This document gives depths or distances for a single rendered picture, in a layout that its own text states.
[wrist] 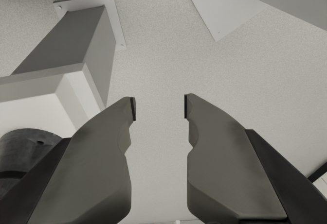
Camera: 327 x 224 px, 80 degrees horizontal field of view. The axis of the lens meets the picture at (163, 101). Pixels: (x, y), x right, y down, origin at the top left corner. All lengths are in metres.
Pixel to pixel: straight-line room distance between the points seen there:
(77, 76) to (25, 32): 0.90
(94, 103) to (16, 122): 0.15
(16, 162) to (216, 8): 1.09
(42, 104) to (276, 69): 1.50
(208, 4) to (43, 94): 0.97
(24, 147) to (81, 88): 0.15
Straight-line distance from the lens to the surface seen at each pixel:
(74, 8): 1.19
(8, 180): 0.43
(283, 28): 1.51
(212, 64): 1.39
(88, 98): 0.48
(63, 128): 0.45
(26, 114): 0.45
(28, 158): 0.45
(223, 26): 1.26
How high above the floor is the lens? 1.13
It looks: 50 degrees down
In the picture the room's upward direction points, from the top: 169 degrees clockwise
